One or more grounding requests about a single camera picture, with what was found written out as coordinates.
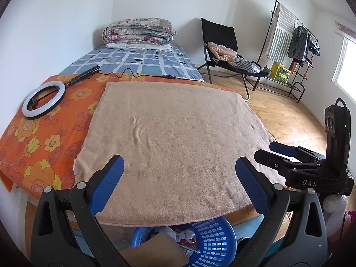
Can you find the brown cardboard piece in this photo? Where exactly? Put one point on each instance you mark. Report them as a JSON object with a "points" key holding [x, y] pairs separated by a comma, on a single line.
{"points": [[155, 251]]}

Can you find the blue plastic basket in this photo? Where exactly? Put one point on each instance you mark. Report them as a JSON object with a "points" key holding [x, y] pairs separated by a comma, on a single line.
{"points": [[214, 239]]}

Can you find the teal hanging garment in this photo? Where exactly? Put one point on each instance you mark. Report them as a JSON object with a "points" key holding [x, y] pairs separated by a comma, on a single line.
{"points": [[314, 47]]}

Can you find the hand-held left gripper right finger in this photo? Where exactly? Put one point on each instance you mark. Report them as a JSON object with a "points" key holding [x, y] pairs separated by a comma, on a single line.
{"points": [[254, 183]]}

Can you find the tan blanket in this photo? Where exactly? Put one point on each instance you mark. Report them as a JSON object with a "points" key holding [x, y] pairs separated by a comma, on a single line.
{"points": [[178, 150]]}

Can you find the peach cloth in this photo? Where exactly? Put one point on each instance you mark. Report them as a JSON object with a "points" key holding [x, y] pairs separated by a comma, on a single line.
{"points": [[222, 51]]}

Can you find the blue checked bed sheet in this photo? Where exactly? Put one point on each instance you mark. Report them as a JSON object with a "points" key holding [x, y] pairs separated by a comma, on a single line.
{"points": [[155, 61]]}

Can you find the black folded tripod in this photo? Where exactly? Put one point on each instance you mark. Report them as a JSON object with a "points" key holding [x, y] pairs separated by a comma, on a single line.
{"points": [[83, 75]]}

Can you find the yellow plastic crate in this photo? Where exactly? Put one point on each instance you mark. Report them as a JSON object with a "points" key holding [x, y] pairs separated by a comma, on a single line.
{"points": [[279, 73]]}

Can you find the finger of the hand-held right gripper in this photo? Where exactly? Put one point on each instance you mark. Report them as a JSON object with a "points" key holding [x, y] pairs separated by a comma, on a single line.
{"points": [[274, 161], [281, 147]]}

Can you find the window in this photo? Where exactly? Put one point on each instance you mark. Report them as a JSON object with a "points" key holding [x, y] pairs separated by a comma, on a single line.
{"points": [[347, 61]]}

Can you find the white plastic bag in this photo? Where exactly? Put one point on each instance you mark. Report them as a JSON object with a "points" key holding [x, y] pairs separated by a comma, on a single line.
{"points": [[168, 232]]}

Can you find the white bed frame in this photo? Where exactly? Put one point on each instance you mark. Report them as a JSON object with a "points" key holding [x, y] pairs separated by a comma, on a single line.
{"points": [[19, 214]]}

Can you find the black folding chair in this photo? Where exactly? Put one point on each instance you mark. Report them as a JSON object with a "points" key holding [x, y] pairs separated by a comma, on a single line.
{"points": [[219, 33]]}

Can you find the orange floral bed sheet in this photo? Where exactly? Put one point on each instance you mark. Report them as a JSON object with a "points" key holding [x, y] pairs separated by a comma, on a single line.
{"points": [[41, 150]]}

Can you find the dark hanging jacket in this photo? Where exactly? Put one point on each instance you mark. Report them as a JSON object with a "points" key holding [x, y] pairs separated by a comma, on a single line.
{"points": [[299, 43]]}

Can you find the person's right hand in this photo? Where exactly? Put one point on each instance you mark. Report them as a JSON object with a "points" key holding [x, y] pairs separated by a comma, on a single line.
{"points": [[335, 214]]}

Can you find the white pillow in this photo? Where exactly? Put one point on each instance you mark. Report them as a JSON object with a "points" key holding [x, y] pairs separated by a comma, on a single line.
{"points": [[133, 46]]}

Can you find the striped towel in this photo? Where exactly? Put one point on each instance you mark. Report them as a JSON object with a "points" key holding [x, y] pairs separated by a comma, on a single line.
{"points": [[281, 33]]}

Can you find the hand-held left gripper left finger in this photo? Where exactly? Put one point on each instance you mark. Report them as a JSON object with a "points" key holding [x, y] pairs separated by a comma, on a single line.
{"points": [[108, 180]]}

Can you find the folded floral quilt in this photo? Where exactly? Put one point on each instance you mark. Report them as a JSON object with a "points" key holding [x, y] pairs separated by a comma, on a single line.
{"points": [[139, 30]]}

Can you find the crumpled red white wrapper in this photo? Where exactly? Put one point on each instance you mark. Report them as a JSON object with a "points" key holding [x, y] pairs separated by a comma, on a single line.
{"points": [[187, 235]]}

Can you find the black inline remote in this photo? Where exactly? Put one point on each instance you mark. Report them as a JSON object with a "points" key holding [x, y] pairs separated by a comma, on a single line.
{"points": [[169, 76]]}

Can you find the striped cloth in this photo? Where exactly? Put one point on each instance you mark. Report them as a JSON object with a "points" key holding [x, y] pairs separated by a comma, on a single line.
{"points": [[246, 65]]}

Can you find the black clothes rack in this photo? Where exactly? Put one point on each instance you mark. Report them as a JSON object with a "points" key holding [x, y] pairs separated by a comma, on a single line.
{"points": [[299, 87]]}

